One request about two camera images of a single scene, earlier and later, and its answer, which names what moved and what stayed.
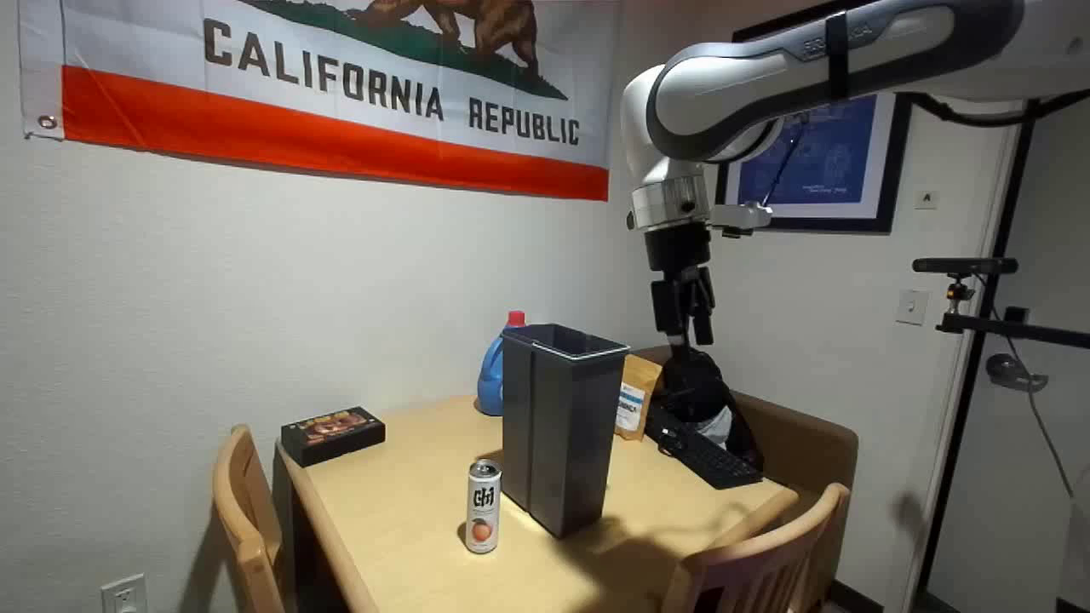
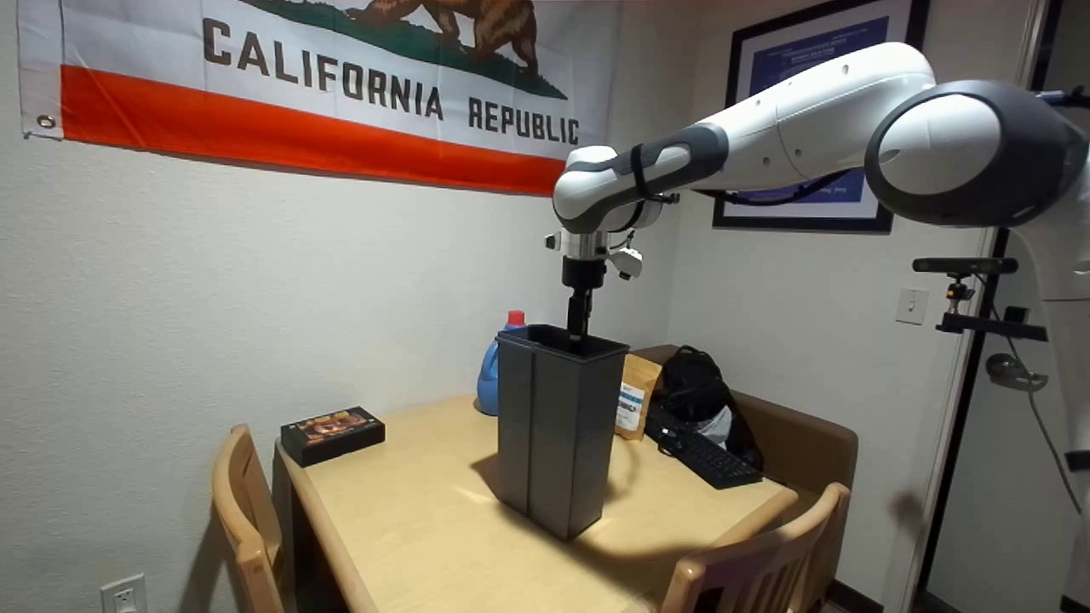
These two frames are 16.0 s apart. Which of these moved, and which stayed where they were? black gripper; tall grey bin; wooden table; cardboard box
Moved: black gripper
Stayed: tall grey bin; wooden table; cardboard box
